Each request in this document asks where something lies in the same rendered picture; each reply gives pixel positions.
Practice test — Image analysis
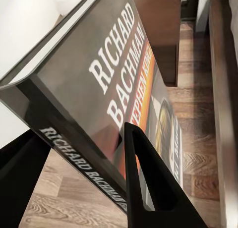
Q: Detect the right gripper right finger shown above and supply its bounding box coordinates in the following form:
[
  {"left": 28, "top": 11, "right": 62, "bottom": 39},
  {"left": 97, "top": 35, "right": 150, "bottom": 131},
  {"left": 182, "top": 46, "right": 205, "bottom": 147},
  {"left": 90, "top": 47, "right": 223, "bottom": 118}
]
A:
[{"left": 124, "top": 122, "right": 208, "bottom": 228}]

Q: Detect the hardback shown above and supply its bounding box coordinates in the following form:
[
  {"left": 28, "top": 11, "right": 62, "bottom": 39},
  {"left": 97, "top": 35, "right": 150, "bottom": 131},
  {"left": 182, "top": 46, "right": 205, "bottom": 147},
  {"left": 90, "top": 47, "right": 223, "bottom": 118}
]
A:
[{"left": 0, "top": 0, "right": 183, "bottom": 215}]

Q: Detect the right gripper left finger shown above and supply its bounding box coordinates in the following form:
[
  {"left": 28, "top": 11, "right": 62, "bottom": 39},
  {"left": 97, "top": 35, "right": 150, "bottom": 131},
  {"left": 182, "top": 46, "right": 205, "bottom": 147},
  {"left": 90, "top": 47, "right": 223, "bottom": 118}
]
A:
[{"left": 0, "top": 129, "right": 51, "bottom": 228}]

